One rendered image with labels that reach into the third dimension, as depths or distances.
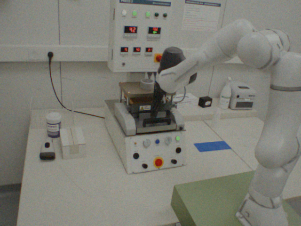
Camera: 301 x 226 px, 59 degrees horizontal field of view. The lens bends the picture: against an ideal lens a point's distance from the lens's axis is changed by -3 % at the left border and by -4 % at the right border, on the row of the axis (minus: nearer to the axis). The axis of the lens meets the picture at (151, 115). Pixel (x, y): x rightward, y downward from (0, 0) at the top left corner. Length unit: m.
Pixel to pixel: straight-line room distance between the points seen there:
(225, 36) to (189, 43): 1.20
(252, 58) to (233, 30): 0.14
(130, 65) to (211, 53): 0.69
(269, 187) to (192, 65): 0.51
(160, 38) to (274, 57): 0.87
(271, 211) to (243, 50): 0.57
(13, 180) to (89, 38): 1.28
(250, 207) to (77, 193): 0.74
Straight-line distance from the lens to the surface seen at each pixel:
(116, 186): 1.34
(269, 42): 0.88
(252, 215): 1.11
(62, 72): 1.99
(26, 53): 1.91
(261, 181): 1.04
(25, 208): 1.28
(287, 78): 0.88
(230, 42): 0.97
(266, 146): 0.89
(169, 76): 1.09
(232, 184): 1.28
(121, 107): 1.51
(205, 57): 1.00
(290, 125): 0.91
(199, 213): 1.12
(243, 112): 2.25
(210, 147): 1.75
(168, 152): 1.47
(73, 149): 1.49
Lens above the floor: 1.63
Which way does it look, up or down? 26 degrees down
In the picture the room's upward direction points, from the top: 6 degrees clockwise
